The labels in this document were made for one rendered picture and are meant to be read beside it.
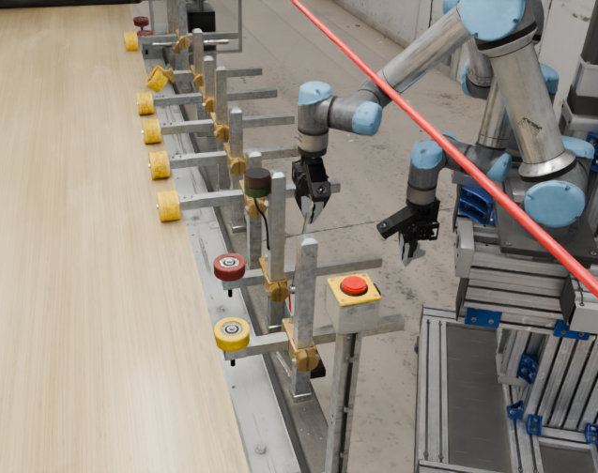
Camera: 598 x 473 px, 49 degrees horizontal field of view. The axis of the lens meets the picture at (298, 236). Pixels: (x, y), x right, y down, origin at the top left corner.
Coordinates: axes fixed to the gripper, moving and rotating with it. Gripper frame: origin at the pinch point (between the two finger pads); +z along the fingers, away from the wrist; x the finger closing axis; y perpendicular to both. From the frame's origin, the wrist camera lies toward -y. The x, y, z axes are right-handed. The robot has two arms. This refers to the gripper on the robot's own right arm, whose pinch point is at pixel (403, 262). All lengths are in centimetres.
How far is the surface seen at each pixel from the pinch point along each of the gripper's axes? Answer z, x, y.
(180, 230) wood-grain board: -8, 18, -59
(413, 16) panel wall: 52, 413, 193
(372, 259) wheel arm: -3.5, -1.4, -10.1
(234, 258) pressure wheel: -8.0, 1.3, -47.1
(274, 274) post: -6.6, -5.9, -38.3
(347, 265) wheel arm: -2.9, -1.6, -17.1
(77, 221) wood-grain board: -8, 29, -85
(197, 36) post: -29, 119, -38
